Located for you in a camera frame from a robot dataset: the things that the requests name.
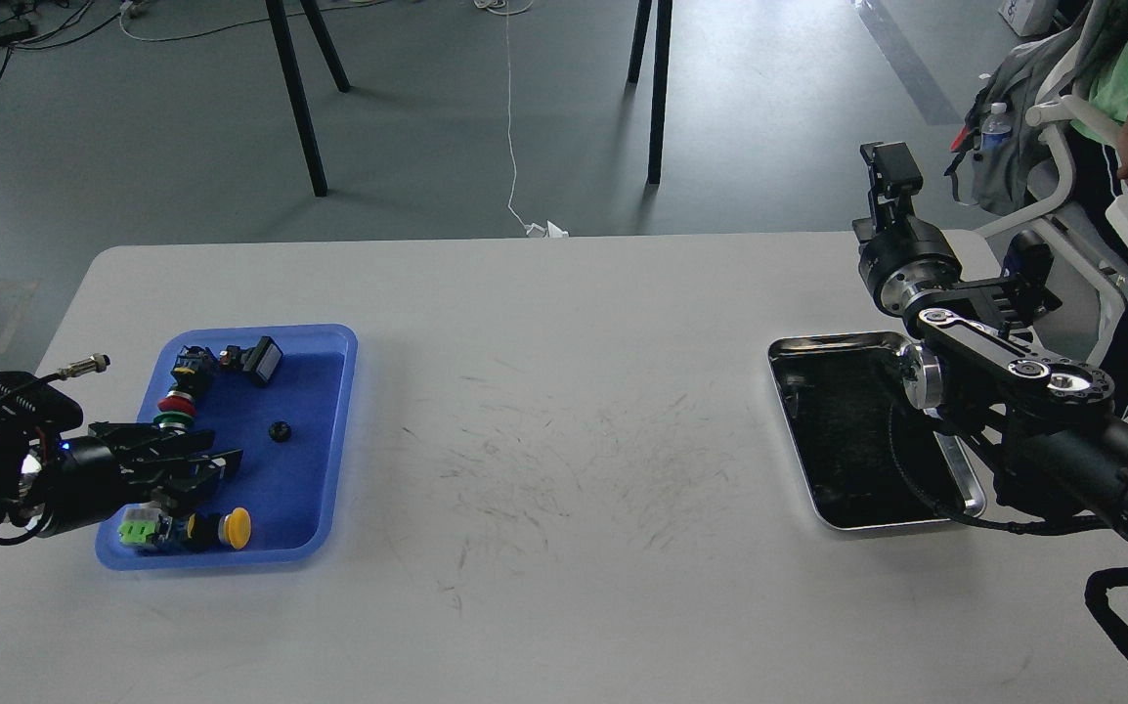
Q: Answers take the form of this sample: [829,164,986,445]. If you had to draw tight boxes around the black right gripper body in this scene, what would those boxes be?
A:
[860,220,962,316]

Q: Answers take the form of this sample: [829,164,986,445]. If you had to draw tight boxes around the blue plastic tray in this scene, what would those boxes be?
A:
[95,324,358,571]

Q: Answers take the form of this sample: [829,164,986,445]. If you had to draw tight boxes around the black stand leg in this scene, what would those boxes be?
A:
[627,1,675,186]
[264,1,351,197]

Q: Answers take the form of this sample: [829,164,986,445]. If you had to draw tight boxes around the red push button switch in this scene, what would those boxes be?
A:
[156,389,197,417]

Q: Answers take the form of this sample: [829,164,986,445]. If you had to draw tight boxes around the black blue switch block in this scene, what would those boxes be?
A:
[171,346,219,397]

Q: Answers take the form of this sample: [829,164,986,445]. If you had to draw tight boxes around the white chair frame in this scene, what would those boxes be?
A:
[978,95,1128,366]

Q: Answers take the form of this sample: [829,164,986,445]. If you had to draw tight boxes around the green block silver switch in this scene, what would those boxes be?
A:
[117,504,174,553]

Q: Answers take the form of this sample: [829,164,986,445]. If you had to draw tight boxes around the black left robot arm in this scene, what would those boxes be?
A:
[0,347,252,552]

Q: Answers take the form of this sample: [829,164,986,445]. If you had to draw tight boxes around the green push button switch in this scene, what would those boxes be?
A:
[152,411,195,432]

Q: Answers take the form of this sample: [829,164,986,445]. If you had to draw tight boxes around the grey backpack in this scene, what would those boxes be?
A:
[944,1,1112,215]

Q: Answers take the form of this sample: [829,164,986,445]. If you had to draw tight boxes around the silver metal tray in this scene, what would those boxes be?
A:
[766,332,987,533]

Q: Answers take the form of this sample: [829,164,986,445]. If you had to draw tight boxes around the white cable on floor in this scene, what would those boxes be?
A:
[474,0,570,239]

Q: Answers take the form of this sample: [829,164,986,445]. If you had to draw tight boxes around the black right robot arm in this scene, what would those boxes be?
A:
[851,142,1128,661]

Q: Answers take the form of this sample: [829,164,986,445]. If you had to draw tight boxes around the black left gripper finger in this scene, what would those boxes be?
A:
[139,450,243,517]
[90,422,215,466]

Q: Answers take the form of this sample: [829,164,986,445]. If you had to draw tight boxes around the small black gear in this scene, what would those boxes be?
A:
[266,420,294,445]

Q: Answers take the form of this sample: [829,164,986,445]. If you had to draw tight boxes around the black stand leg right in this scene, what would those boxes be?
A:
[627,1,675,186]

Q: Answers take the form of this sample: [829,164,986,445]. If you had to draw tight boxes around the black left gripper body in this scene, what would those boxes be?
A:
[26,435,150,538]

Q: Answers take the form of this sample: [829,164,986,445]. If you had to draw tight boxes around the black stand leg left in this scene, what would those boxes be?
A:
[264,1,351,197]

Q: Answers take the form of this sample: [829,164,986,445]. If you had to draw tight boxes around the yellow mushroom push button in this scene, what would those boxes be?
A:
[183,505,252,551]

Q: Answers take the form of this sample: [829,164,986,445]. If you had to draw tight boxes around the black square push button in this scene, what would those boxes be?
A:
[241,335,283,388]

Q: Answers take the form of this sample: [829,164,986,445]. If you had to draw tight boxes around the clear water bottle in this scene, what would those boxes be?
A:
[978,102,1014,153]

